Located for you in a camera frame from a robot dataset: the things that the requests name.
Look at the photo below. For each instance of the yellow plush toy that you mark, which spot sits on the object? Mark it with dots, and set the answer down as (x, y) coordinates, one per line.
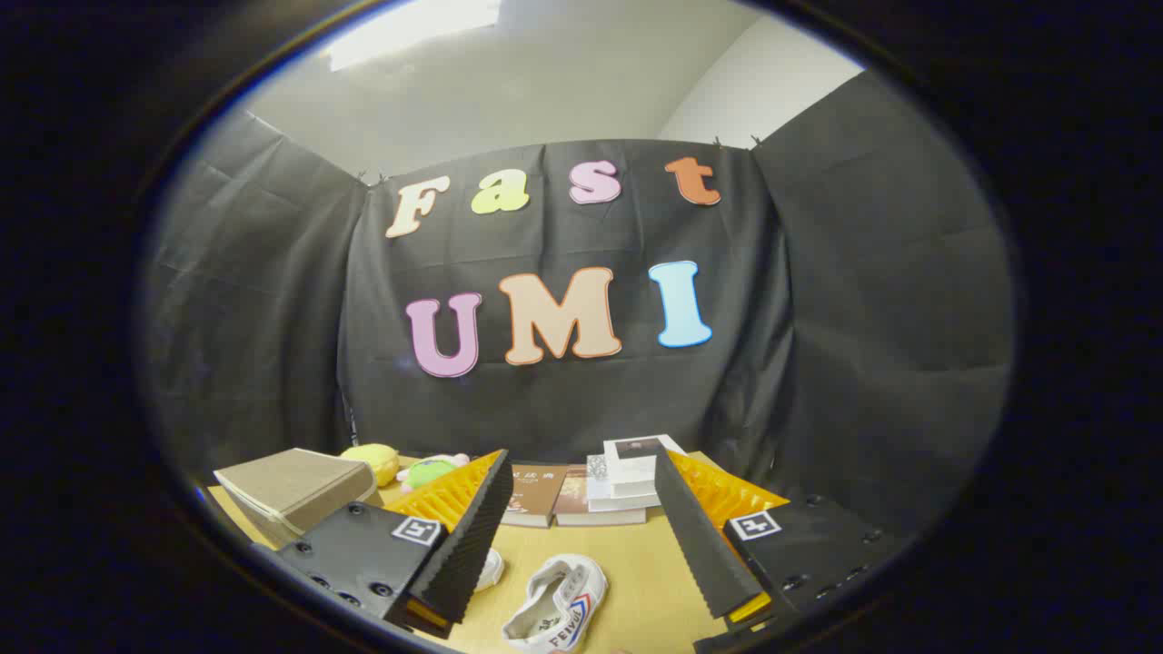
(374, 459)

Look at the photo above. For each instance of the green and pink plush toy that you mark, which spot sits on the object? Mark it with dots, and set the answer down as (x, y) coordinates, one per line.
(427, 472)

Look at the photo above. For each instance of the white book with patterned corner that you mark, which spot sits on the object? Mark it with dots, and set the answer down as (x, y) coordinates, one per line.
(618, 501)

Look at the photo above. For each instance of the white canvas shoe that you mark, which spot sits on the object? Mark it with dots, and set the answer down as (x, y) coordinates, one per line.
(563, 590)
(491, 570)

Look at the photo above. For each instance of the black backdrop cloth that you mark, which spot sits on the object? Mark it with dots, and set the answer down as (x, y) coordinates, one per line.
(563, 409)

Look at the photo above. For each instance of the brown cardboard storage box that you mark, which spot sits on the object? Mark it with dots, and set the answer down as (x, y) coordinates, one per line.
(291, 490)

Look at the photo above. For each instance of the brown book with picture cover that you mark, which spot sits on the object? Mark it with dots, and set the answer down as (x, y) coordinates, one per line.
(536, 495)

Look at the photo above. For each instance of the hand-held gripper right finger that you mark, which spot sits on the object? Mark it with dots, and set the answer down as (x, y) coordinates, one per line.
(695, 536)

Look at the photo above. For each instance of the white book with dark picture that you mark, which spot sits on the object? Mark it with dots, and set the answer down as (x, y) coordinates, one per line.
(631, 470)

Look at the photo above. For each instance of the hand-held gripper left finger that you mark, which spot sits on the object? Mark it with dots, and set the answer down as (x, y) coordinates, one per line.
(472, 545)

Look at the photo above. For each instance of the plain brown book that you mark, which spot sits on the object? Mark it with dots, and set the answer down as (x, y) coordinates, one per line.
(574, 501)

